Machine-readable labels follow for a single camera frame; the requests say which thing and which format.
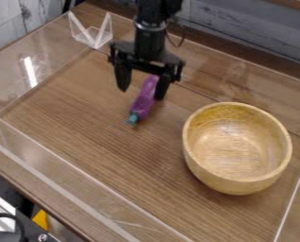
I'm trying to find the clear acrylic barrier wall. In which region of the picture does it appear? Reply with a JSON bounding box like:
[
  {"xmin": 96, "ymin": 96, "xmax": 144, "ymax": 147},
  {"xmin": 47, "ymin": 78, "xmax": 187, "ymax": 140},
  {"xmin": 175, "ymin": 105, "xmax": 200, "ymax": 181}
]
[{"xmin": 0, "ymin": 118, "xmax": 191, "ymax": 242}]

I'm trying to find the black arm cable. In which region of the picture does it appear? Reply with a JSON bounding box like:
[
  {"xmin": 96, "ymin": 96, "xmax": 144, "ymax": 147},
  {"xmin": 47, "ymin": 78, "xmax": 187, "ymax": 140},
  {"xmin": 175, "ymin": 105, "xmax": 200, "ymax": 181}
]
[{"xmin": 163, "ymin": 22, "xmax": 186, "ymax": 49}]

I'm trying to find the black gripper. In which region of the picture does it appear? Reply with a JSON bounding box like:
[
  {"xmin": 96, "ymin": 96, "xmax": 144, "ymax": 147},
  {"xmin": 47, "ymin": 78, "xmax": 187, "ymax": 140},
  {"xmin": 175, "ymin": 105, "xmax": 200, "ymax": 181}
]
[{"xmin": 108, "ymin": 24, "xmax": 184, "ymax": 100}]

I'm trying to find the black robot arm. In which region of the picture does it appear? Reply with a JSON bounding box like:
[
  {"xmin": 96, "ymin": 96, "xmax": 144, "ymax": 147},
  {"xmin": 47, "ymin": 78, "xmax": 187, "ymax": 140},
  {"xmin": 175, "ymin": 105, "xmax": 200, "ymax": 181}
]
[{"xmin": 107, "ymin": 0, "xmax": 184, "ymax": 100}]

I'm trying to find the purple toy eggplant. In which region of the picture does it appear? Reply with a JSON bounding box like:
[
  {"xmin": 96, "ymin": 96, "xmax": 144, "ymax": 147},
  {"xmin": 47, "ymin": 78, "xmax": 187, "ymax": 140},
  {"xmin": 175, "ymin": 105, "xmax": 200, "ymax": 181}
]
[{"xmin": 127, "ymin": 76, "xmax": 158, "ymax": 125}]

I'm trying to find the brown wooden bowl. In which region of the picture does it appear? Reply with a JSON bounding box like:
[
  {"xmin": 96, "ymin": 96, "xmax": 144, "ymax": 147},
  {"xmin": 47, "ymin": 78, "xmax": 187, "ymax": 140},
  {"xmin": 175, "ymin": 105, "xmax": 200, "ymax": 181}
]
[{"xmin": 182, "ymin": 102, "xmax": 291, "ymax": 196}]

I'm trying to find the clear acrylic corner bracket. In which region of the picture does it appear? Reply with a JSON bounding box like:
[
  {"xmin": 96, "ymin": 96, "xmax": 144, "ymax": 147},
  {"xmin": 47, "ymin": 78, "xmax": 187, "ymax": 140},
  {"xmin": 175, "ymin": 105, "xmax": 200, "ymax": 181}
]
[{"xmin": 67, "ymin": 11, "xmax": 112, "ymax": 49}]

